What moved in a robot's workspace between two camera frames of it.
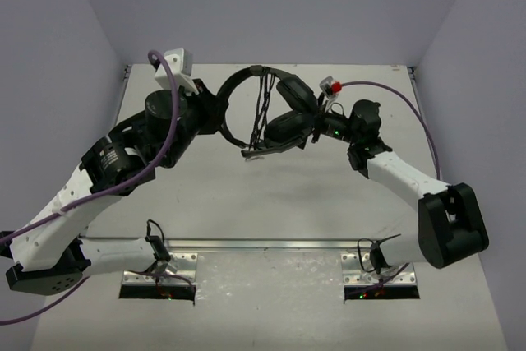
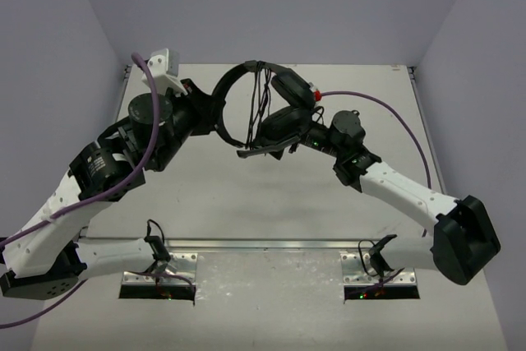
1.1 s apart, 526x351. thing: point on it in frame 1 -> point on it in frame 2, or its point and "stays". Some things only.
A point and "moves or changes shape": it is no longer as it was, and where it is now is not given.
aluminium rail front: [242, 243] stays
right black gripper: [319, 123] -> [301, 133]
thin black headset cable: [266, 85] moves or changes shape
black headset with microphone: [288, 130] stays
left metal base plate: [185, 275] stays
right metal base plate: [352, 274] stays
